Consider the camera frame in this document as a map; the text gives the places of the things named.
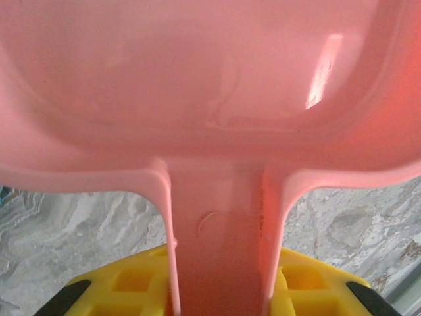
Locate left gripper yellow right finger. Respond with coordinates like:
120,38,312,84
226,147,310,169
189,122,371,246
270,247,401,316

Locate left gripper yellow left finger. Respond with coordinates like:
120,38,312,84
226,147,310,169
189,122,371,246
34,245,181,316

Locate pink plastic dustpan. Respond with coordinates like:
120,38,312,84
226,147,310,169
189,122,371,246
0,0,421,316

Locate wide aluminium mounting rail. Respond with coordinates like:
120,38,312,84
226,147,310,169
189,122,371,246
383,263,421,312

